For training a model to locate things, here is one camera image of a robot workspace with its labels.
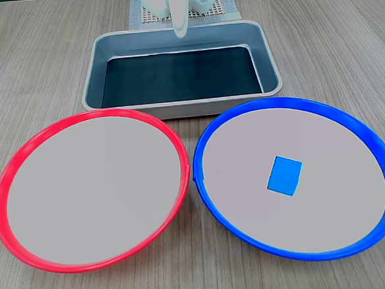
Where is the small blue cube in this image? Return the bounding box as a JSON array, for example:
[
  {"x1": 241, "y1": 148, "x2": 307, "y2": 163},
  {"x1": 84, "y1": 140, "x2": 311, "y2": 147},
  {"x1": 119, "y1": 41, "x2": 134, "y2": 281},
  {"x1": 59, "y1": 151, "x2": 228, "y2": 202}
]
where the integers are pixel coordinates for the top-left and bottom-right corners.
[{"x1": 264, "y1": 153, "x2": 306, "y2": 199}]

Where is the black tray mat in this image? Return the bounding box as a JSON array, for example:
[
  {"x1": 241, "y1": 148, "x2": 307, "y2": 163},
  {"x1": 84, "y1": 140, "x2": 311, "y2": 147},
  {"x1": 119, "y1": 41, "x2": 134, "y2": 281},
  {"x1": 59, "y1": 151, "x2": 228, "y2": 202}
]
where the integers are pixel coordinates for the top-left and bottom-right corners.
[{"x1": 97, "y1": 44, "x2": 264, "y2": 109}]

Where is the steel tray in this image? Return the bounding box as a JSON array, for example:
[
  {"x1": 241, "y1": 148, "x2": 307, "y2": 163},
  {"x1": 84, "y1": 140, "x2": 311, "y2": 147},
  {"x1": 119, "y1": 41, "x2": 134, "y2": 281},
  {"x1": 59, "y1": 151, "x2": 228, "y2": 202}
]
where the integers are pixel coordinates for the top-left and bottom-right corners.
[{"x1": 76, "y1": 16, "x2": 286, "y2": 126}]

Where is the red-rimmed white plate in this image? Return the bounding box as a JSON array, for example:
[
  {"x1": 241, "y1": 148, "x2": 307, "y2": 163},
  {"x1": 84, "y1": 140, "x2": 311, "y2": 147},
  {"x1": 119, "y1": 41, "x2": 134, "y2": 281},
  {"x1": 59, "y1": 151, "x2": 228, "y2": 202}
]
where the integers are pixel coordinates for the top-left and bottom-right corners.
[{"x1": 0, "y1": 102, "x2": 198, "y2": 280}]

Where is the blue-rimmed white plate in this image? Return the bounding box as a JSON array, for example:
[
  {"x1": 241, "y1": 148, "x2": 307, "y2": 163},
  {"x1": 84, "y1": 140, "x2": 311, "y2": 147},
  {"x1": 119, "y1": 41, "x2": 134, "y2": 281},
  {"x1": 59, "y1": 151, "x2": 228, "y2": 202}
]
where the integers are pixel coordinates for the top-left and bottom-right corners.
[{"x1": 188, "y1": 89, "x2": 385, "y2": 271}]

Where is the pale perforated base plate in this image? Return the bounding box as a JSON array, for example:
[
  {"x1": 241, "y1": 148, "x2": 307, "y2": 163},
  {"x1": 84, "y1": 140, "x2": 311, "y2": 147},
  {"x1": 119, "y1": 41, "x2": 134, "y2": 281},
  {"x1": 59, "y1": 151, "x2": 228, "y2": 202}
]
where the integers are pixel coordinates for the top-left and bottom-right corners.
[{"x1": 140, "y1": 0, "x2": 227, "y2": 25}]

